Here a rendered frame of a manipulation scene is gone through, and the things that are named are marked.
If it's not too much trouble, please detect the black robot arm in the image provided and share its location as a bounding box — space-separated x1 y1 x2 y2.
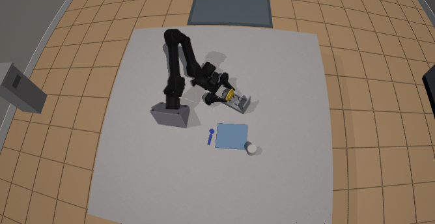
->
164 29 219 110

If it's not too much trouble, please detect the dark grey cylinder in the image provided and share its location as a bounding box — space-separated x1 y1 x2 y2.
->
247 145 257 156

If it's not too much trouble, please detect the olive-gold round plate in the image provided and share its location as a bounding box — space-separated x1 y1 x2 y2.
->
225 89 234 101

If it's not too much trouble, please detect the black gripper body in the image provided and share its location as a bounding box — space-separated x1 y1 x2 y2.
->
203 72 229 105

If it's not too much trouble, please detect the light blue flat mat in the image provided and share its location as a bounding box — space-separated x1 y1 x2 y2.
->
216 124 247 150

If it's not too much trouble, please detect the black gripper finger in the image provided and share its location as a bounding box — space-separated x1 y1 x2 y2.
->
212 94 227 103
224 77 235 91

